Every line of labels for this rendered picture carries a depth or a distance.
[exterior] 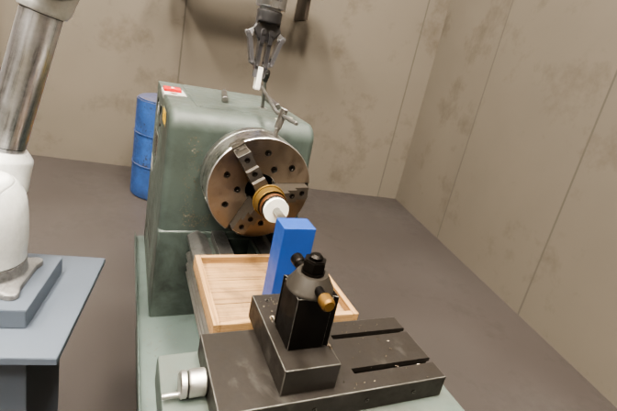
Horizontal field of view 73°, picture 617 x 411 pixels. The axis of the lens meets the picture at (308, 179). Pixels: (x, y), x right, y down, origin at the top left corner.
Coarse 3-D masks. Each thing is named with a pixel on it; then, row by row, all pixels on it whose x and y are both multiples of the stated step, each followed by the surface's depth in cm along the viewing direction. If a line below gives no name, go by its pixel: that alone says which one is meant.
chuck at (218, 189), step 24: (264, 144) 119; (288, 144) 122; (216, 168) 116; (240, 168) 119; (264, 168) 122; (288, 168) 125; (216, 192) 119; (240, 192) 121; (216, 216) 121; (288, 216) 130
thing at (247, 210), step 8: (248, 200) 122; (240, 208) 123; (248, 208) 119; (240, 216) 121; (248, 216) 118; (256, 216) 117; (232, 224) 122; (240, 224) 120; (248, 224) 122; (240, 232) 121
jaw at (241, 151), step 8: (240, 144) 117; (240, 152) 116; (248, 152) 114; (240, 160) 114; (248, 160) 115; (248, 168) 115; (256, 168) 114; (248, 176) 114; (256, 176) 115; (256, 184) 114; (264, 184) 115
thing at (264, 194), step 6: (264, 186) 114; (270, 186) 115; (276, 186) 115; (258, 192) 114; (264, 192) 112; (270, 192) 112; (276, 192) 113; (282, 192) 117; (252, 198) 114; (258, 198) 112; (264, 198) 110; (270, 198) 109; (282, 198) 111; (252, 204) 115; (258, 204) 112; (264, 204) 109; (258, 210) 113
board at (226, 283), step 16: (208, 256) 116; (224, 256) 117; (240, 256) 119; (256, 256) 121; (208, 272) 111; (224, 272) 113; (240, 272) 114; (256, 272) 116; (208, 288) 101; (224, 288) 106; (240, 288) 107; (256, 288) 109; (336, 288) 113; (208, 304) 96; (224, 304) 100; (240, 304) 101; (208, 320) 93; (224, 320) 91; (240, 320) 92; (336, 320) 102; (352, 320) 104
